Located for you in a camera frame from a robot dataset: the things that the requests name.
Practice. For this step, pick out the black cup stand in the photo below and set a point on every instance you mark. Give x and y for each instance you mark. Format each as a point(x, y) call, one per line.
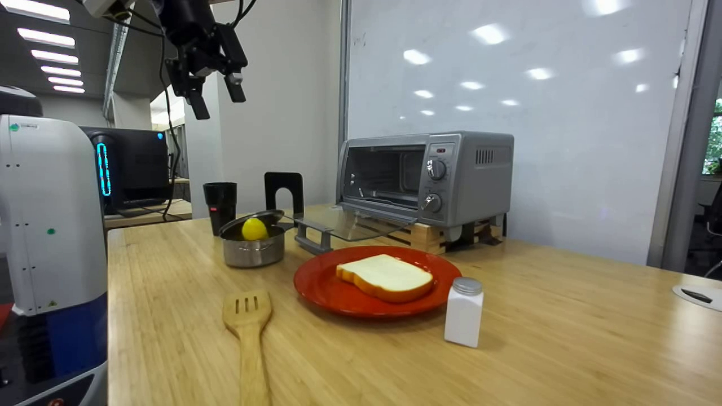
point(269, 193)

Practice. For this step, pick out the yellow lemon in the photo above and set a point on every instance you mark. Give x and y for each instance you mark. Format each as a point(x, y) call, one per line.
point(252, 229)

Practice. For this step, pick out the white bread slice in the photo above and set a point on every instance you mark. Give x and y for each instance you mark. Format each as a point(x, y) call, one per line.
point(384, 275)

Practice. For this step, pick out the black plastic cup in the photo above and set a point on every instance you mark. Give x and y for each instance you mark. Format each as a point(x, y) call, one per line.
point(220, 204)

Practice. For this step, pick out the black computer with blue light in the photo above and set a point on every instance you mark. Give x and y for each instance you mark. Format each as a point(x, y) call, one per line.
point(136, 169)

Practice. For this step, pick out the red plate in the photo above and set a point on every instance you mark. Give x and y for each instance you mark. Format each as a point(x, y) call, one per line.
point(323, 289)

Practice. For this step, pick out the steel pot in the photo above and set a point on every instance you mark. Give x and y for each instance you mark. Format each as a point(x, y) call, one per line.
point(250, 254)

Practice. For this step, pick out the silver toaster oven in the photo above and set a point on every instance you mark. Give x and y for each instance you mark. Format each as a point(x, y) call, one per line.
point(481, 181)

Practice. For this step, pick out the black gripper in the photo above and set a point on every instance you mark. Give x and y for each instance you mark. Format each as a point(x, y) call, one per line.
point(199, 37)

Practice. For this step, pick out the large whiteboard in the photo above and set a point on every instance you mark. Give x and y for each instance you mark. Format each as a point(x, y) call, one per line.
point(565, 149)

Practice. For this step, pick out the black marker pen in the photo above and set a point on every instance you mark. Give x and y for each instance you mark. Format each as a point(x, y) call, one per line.
point(694, 297)

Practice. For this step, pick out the white table grommet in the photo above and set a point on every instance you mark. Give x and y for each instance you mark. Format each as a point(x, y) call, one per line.
point(701, 284)

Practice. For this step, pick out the white salt shaker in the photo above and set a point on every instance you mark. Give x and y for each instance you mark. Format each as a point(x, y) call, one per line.
point(463, 316)

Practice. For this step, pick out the wooden slotted spatula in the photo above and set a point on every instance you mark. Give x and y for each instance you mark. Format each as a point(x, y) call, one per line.
point(248, 331)

